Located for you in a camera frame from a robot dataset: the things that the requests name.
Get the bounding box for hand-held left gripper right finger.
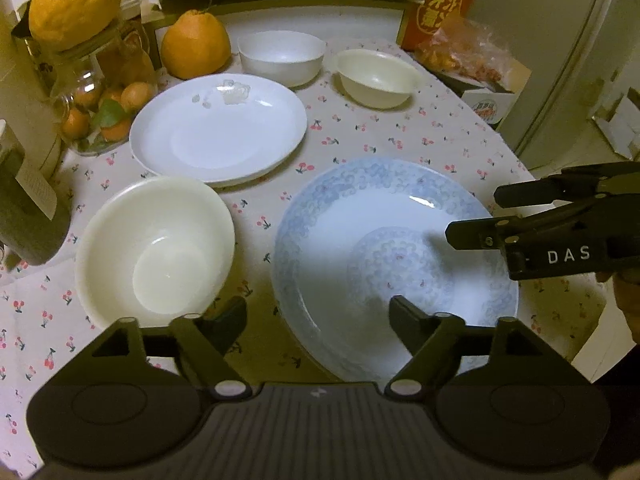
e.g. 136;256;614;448
382;295;551;403

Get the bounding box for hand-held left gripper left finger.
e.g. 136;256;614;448
90;295;252;403

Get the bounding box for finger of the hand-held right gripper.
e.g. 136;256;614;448
445;215;523;253
493;162;640;209

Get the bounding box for blue patterned plate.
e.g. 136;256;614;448
271;156;520;385

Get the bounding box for large cream bowl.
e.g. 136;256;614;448
74;176;236;329

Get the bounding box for plain white plate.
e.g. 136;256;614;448
129;80;308;188

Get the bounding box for small cream bowl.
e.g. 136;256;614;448
334;48;426;110

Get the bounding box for white bowl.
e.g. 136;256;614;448
237;30;327;89

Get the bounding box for person's right hand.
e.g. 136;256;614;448
611;271;640;345

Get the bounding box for cardboard box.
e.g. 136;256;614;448
592;87;640;161

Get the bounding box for small white printed box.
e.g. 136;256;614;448
462;85;517;129

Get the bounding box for white refrigerator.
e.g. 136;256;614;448
469;0;640;172

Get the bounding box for plastic bag of snacks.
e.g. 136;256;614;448
417;15;517;84

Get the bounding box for cherry print tablecloth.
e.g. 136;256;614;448
0;35;610;480

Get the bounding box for clear plastic scraps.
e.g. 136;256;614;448
191;80;252;109

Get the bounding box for pile of small oranges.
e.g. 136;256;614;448
62;82;152;145

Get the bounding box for pear-shaped orange citrus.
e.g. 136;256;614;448
160;9;232;81

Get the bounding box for clear glass jar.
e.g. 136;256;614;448
50;20;160;157

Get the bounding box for jar with orange label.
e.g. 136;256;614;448
119;12;160;86

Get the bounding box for large citrus with leaves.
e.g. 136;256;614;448
28;0;122;53

